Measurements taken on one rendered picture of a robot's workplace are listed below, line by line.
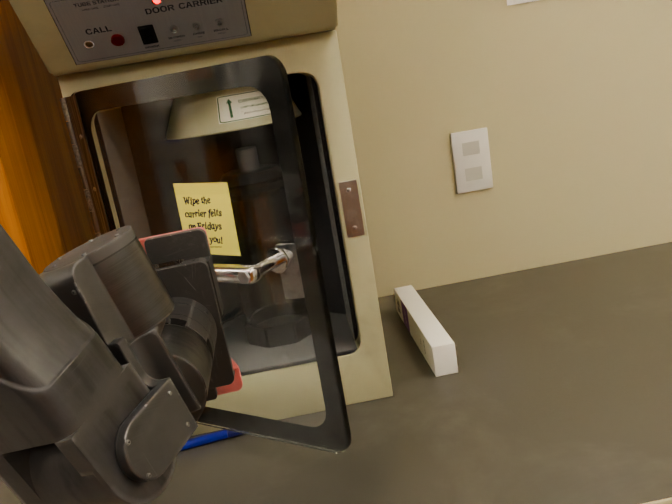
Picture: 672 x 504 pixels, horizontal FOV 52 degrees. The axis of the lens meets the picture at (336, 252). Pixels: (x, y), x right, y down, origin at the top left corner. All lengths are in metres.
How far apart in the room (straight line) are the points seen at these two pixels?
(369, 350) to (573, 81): 0.70
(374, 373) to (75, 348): 0.59
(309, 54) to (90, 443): 0.56
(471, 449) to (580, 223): 0.71
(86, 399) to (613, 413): 0.64
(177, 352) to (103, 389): 0.07
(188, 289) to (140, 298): 0.11
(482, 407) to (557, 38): 0.74
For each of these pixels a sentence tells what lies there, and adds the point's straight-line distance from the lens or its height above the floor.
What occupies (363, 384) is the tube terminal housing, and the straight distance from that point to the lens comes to 0.92.
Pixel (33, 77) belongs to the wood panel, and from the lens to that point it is 0.95.
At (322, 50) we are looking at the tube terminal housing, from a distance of 0.82.
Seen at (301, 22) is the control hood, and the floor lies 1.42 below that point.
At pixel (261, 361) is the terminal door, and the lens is 0.74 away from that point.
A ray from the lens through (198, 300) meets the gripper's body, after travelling 0.53.
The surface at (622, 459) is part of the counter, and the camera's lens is 0.79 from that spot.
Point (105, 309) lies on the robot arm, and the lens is 0.41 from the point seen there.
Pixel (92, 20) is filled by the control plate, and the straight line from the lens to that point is 0.77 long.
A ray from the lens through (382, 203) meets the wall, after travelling 1.29.
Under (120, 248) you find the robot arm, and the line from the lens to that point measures 0.42.
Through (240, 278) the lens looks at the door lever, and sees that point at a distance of 0.63.
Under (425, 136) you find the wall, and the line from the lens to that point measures 1.29.
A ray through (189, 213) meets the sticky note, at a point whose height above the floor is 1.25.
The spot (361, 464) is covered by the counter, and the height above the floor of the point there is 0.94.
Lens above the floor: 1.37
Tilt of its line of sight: 15 degrees down
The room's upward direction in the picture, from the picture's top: 10 degrees counter-clockwise
